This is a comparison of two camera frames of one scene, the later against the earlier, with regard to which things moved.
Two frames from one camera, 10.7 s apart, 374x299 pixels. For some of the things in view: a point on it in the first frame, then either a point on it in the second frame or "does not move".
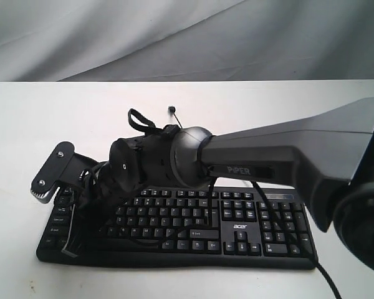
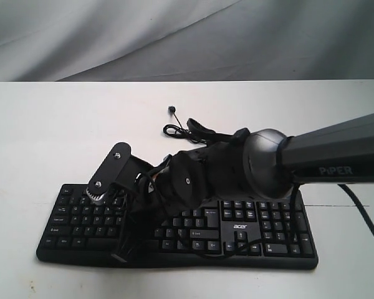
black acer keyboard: (187, 228) does not move
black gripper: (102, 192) -> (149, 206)
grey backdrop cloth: (134, 40) does not move
